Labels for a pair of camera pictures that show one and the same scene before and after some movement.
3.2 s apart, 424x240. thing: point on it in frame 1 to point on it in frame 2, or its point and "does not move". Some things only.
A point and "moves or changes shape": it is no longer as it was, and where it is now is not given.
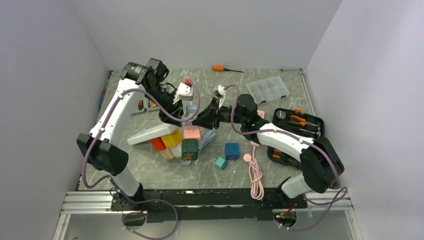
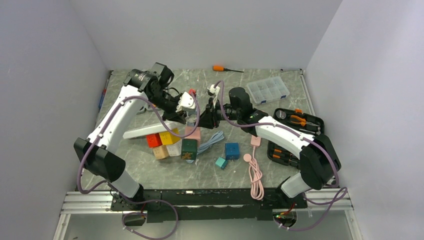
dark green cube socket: x=189 y=149 does not move
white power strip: x=160 y=131 moves or changes shape
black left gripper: x=177 y=109 does not move
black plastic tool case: x=293 y=119 does not move
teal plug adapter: x=221 y=163 does not move
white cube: x=222 y=91 to x=215 y=91
